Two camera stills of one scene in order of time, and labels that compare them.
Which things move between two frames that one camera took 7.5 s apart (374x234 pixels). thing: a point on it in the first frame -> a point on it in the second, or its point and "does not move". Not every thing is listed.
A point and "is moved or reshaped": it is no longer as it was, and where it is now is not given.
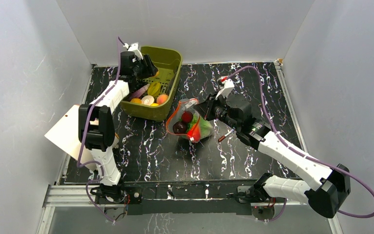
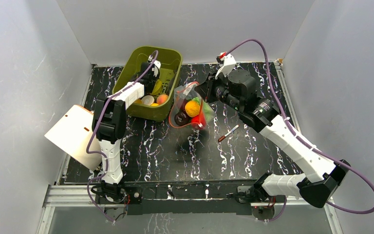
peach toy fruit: [161, 98] does not move
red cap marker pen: [222, 137] does not move
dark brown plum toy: [179, 127] -> [182, 119]
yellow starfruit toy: [154, 88] does not move
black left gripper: [150, 70] -> [154, 79]
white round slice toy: [147, 100] does not move
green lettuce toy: [205, 127] is moved or reshaped
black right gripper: [211, 107] -> [209, 91]
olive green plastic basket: [168, 62] does not move
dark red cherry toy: [187, 116] -> [182, 104]
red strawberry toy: [195, 133] -> [198, 122]
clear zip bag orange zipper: [186, 121] is moved or reshaped
